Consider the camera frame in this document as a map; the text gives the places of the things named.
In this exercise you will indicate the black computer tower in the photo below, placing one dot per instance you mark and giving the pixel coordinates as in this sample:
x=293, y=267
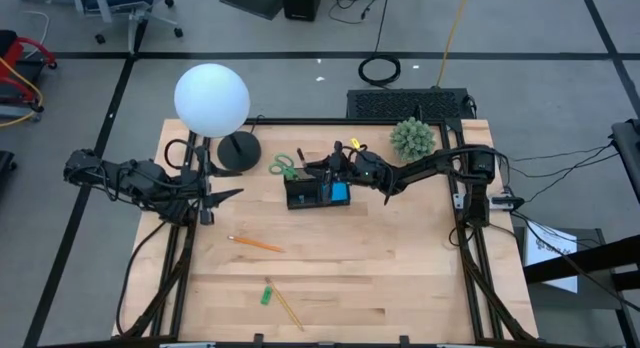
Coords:
x=301, y=3

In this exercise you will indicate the green eraser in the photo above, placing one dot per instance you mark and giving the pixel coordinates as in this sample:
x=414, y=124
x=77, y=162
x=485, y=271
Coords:
x=266, y=295

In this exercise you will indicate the black perforated equipment case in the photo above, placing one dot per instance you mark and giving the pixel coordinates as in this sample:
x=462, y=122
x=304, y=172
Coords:
x=410, y=104

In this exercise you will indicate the black metal beam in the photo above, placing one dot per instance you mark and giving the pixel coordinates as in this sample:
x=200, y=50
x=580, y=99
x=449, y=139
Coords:
x=590, y=258

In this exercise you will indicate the white printed paper sheet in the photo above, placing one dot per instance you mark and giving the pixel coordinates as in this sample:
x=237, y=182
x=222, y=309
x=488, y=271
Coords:
x=560, y=273

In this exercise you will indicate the orange pencil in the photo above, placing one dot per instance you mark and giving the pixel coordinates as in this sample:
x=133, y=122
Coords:
x=260, y=245

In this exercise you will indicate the white globe table lamp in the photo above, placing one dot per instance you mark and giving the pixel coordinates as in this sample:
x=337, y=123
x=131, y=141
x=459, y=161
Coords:
x=212, y=100

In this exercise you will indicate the potted artificial green plant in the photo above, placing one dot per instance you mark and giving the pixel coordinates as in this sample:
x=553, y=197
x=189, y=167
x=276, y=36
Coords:
x=412, y=140

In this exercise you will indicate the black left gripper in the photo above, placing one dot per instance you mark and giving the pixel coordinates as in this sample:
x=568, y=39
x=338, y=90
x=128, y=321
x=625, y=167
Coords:
x=204, y=188

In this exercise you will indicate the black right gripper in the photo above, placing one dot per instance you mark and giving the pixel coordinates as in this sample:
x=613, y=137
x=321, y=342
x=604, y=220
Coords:
x=352, y=168

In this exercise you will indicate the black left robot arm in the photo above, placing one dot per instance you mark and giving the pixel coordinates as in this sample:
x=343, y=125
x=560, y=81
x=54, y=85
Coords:
x=135, y=180

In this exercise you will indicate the blue sticky note pad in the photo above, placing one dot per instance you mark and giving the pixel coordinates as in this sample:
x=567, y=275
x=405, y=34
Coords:
x=341, y=192

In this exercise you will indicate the black metal table frame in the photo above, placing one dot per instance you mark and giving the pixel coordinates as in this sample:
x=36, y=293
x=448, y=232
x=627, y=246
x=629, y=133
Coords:
x=350, y=121

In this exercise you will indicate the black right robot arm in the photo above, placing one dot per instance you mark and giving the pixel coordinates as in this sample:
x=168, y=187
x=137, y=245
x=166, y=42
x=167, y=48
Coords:
x=425, y=167

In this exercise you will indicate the black white power module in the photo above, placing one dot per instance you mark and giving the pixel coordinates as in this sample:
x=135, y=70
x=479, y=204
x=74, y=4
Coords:
x=505, y=203

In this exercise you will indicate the red cart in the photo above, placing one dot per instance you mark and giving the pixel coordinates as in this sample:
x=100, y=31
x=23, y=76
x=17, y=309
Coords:
x=10, y=63

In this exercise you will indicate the yellow pencil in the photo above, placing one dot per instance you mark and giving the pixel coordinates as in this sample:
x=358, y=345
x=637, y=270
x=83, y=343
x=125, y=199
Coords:
x=287, y=308

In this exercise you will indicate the black mesh desk organizer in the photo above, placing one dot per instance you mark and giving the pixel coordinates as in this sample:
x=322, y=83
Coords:
x=315, y=204

